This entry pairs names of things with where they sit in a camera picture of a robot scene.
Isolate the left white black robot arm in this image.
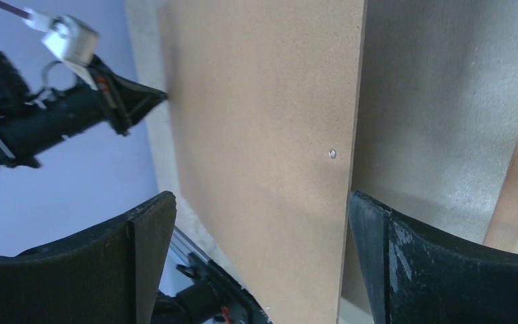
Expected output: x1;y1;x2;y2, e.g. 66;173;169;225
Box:
0;51;168;169

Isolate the brown cardboard backing board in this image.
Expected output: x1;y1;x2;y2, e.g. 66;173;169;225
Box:
158;1;366;323

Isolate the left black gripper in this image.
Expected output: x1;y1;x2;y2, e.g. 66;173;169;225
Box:
13;55;168;155

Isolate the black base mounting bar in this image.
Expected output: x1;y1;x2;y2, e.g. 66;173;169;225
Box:
151;252;273;324

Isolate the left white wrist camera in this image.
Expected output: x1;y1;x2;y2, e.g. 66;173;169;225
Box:
24;7;99;90

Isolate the aluminium rail frame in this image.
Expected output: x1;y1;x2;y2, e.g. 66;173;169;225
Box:
158;225;224;296

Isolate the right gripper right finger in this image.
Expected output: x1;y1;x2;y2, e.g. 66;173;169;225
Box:
347;191;518;323

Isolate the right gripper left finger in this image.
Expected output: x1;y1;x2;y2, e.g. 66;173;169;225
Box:
0;192;177;323

